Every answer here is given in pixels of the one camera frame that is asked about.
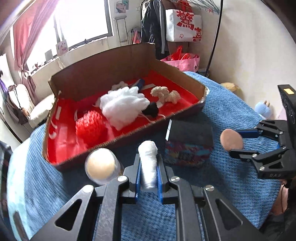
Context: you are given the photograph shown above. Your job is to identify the round beige powder puff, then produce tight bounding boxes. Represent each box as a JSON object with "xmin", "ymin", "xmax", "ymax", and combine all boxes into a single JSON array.
[{"xmin": 220, "ymin": 128, "xmax": 244, "ymax": 152}]

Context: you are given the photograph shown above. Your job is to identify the white gauze roll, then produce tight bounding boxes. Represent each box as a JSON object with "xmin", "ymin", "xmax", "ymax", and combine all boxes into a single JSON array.
[{"xmin": 138, "ymin": 140, "xmax": 158, "ymax": 192}]

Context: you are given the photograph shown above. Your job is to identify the red foam net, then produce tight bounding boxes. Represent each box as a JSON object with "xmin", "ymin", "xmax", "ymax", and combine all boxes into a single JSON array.
[{"xmin": 76, "ymin": 110, "xmax": 107, "ymax": 147}]

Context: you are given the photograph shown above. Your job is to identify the white small plastic bag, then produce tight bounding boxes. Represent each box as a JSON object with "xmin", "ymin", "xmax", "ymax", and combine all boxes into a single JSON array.
[{"xmin": 55, "ymin": 125, "xmax": 87, "ymax": 162}]

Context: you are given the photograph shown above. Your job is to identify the white fluffy black toy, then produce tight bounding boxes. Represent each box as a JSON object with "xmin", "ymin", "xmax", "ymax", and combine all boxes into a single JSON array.
[{"xmin": 102, "ymin": 79, "xmax": 159, "ymax": 121}]

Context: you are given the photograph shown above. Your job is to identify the white mesh bath pouf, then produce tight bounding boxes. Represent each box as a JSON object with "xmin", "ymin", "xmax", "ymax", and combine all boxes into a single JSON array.
[{"xmin": 99, "ymin": 86, "xmax": 150, "ymax": 131}]

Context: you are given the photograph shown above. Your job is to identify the cream crocheted yarn piece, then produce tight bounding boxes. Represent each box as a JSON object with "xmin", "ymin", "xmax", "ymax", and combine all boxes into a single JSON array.
[{"xmin": 150, "ymin": 86, "xmax": 181, "ymax": 104}]

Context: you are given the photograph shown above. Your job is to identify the blue white cloth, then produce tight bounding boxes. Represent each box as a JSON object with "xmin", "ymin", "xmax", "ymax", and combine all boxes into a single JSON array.
[{"xmin": 129, "ymin": 78, "xmax": 145, "ymax": 91}]

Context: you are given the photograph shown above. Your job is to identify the gold lidded jar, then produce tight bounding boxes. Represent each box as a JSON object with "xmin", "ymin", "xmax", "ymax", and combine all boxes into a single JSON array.
[{"xmin": 85, "ymin": 148, "xmax": 123, "ymax": 186}]

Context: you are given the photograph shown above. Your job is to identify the dark patterned gift box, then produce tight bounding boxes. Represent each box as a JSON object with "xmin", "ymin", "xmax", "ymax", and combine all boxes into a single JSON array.
[{"xmin": 164, "ymin": 120, "xmax": 214, "ymax": 168}]

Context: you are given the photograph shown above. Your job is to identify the blue knitted blanket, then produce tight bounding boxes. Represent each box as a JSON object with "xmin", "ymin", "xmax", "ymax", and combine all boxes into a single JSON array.
[{"xmin": 6, "ymin": 72, "xmax": 280, "ymax": 240}]

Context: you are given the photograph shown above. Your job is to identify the brown cardboard box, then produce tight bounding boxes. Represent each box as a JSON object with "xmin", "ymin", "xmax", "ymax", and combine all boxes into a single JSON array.
[{"xmin": 43, "ymin": 43, "xmax": 206, "ymax": 171}]

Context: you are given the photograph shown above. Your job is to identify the pink plastic bag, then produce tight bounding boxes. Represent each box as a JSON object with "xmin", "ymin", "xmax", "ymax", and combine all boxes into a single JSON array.
[{"xmin": 161, "ymin": 46, "xmax": 200, "ymax": 72}]

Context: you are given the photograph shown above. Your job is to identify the red miniso bag liner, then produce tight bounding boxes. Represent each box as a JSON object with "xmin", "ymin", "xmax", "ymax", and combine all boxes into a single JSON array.
[{"xmin": 45, "ymin": 70, "xmax": 205, "ymax": 170}]

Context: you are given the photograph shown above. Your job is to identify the white bag red characters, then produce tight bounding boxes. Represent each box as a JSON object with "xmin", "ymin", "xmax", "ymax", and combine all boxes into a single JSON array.
[{"xmin": 166, "ymin": 9, "xmax": 202, "ymax": 42}]

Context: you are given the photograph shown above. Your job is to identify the black clothes rack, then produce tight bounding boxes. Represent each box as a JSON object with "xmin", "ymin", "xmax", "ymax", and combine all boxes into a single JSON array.
[{"xmin": 139, "ymin": 0, "xmax": 224, "ymax": 78}]

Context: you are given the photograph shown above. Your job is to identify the dark hanging jacket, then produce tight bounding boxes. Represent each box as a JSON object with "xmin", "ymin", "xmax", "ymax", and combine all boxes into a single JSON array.
[{"xmin": 140, "ymin": 0, "xmax": 169, "ymax": 60}]

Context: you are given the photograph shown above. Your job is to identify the white cushioned chair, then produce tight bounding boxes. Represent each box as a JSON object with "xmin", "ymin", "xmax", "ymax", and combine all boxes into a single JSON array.
[{"xmin": 8, "ymin": 84, "xmax": 55, "ymax": 128}]

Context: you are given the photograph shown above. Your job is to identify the pink curtain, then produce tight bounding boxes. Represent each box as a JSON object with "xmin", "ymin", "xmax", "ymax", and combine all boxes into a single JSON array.
[{"xmin": 13, "ymin": 0, "xmax": 58, "ymax": 104}]

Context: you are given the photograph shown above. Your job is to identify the wall poster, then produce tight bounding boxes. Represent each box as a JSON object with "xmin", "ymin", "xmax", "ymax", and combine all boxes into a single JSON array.
[{"xmin": 115, "ymin": 0, "xmax": 129, "ymax": 14}]

